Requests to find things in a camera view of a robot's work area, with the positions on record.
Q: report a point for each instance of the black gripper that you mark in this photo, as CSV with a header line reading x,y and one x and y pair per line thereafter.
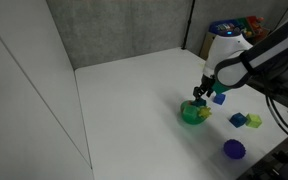
x,y
205,87

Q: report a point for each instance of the teal green toy block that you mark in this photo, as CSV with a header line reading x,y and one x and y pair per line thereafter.
x,y
199,102

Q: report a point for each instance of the green bowl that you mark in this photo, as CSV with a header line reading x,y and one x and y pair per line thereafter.
x,y
197,120

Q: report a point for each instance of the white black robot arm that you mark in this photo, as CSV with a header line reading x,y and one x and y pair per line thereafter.
x,y
232,60

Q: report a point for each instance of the yellow star toy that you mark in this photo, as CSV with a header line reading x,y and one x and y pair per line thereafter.
x,y
204,112

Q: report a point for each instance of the green cube in bowl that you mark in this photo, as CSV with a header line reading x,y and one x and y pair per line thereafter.
x,y
189,112

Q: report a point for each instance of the dark blue cube toy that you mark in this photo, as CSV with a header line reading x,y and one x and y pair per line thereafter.
x,y
238,120

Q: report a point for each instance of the lime green cube toy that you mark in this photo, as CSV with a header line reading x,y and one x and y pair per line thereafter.
x,y
253,120

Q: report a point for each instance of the wooden toy storage shelf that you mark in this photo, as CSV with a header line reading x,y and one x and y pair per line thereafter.
x,y
250,27

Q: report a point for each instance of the purple spiky ball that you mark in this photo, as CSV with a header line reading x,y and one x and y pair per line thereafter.
x,y
234,149

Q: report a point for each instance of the black vertical pole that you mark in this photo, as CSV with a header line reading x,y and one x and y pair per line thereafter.
x,y
183,46

